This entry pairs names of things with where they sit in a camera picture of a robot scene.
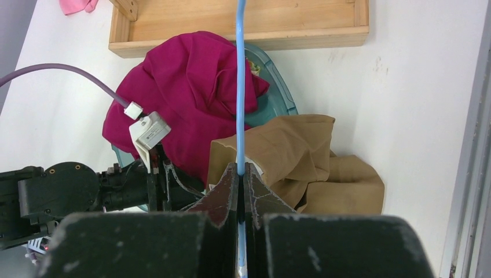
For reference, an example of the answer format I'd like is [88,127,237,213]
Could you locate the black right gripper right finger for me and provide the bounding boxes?
[243,163,433,277]

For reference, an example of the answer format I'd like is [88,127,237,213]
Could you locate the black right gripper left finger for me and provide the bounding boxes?
[36,163,239,277]

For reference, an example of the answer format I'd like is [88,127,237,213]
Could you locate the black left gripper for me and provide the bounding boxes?
[147,147,204,212]

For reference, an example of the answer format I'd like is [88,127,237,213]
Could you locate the brown skirt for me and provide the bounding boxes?
[207,114,386,215]

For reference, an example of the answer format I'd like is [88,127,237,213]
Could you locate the magenta cloth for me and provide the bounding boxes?
[102,31,270,186]

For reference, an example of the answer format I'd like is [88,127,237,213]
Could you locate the wooden clothes rack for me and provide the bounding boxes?
[108,0,370,59]

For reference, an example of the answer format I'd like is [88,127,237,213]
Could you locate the light blue wire hanger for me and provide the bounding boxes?
[236,0,248,277]

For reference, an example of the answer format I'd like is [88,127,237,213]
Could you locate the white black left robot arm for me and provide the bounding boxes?
[1,148,204,250]

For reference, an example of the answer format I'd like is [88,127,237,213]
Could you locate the teal plastic basket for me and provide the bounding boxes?
[111,42,299,213]

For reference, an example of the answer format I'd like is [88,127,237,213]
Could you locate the yellow patterned cloth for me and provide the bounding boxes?
[247,59,261,77]

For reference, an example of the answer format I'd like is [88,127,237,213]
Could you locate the pink crumpled cloth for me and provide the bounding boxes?
[58,0,98,16]

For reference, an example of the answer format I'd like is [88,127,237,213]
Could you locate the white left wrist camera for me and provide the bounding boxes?
[124,102,171,174]

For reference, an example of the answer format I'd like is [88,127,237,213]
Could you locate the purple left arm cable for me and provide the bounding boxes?
[0,63,133,109]

